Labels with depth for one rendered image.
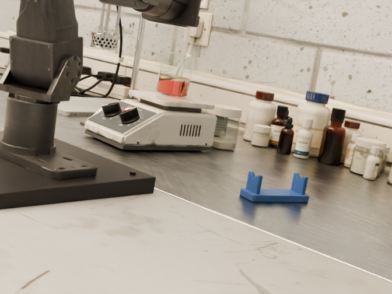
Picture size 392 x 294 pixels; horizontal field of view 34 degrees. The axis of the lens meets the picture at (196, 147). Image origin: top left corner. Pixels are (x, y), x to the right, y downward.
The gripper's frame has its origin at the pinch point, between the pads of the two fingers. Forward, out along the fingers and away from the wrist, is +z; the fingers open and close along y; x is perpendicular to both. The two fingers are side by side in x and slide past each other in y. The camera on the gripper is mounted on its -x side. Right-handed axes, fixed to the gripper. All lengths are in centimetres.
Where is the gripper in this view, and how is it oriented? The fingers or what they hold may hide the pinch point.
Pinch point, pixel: (191, 10)
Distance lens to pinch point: 119.8
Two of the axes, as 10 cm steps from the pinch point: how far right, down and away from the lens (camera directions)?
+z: 3.8, -0.5, 9.2
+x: -1.8, 9.8, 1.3
